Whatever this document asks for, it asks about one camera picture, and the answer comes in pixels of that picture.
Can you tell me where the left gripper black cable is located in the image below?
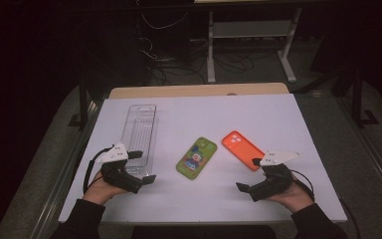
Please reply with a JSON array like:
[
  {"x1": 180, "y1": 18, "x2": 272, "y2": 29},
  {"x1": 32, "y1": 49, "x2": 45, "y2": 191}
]
[{"x1": 83, "y1": 147, "x2": 113, "y2": 195}]

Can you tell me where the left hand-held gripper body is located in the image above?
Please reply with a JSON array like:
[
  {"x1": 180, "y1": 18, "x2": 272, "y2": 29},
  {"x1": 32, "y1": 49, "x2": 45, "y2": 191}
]
[{"x1": 96, "y1": 142, "x2": 144, "y2": 195}]

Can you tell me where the clear plastic tray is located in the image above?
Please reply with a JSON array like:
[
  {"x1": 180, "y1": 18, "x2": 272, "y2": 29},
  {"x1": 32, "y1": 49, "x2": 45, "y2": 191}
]
[{"x1": 120, "y1": 104, "x2": 160, "y2": 177}]

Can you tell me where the white board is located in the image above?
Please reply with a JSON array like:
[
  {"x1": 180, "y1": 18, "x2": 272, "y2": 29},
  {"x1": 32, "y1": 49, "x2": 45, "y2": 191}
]
[{"x1": 57, "y1": 93, "x2": 349, "y2": 224}]

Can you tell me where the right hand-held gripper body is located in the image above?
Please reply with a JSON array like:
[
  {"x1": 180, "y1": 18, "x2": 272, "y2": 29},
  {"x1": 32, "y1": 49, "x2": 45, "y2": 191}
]
[{"x1": 249, "y1": 148, "x2": 302, "y2": 203}]

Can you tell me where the black metal stand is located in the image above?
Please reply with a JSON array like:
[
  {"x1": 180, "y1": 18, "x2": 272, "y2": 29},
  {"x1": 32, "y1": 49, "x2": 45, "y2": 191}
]
[
  {"x1": 67, "y1": 75, "x2": 96, "y2": 131},
  {"x1": 350, "y1": 65, "x2": 381, "y2": 129}
]

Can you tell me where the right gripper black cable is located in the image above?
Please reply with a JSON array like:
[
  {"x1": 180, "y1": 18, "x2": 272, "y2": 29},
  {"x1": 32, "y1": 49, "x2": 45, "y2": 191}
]
[{"x1": 289, "y1": 168, "x2": 316, "y2": 203}]

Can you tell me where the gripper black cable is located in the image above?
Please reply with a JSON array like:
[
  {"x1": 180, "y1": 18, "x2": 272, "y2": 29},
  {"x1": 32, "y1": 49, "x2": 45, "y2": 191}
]
[
  {"x1": 83, "y1": 147, "x2": 113, "y2": 195},
  {"x1": 289, "y1": 168, "x2": 316, "y2": 203}
]

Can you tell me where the person's right hand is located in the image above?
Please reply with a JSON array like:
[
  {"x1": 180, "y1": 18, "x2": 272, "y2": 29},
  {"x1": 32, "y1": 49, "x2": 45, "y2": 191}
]
[{"x1": 266, "y1": 178, "x2": 314, "y2": 214}]

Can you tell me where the tangle of black floor cables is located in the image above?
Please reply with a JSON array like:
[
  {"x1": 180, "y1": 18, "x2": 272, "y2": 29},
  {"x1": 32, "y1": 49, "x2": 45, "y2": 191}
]
[{"x1": 138, "y1": 36, "x2": 257, "y2": 87}]

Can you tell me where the orange phone case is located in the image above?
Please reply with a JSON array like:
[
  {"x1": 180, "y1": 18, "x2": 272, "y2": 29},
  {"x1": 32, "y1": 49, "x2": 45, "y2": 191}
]
[{"x1": 221, "y1": 129, "x2": 267, "y2": 173}]

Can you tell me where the green cartoon phone case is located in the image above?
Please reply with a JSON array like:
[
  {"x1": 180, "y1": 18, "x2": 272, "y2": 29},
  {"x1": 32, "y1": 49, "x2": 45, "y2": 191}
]
[{"x1": 175, "y1": 135, "x2": 219, "y2": 181}]

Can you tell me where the white metal desk frame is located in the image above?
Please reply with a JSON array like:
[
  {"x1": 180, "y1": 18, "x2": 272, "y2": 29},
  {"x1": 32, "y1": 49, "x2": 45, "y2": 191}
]
[{"x1": 206, "y1": 7, "x2": 303, "y2": 85}]

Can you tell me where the person's left hand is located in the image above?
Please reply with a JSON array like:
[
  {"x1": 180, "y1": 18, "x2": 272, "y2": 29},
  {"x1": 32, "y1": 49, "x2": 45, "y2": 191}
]
[{"x1": 82, "y1": 168, "x2": 129, "y2": 206}]

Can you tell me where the light wooden table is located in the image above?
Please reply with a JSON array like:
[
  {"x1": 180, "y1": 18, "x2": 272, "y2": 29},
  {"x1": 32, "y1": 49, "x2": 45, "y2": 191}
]
[{"x1": 107, "y1": 82, "x2": 290, "y2": 101}]

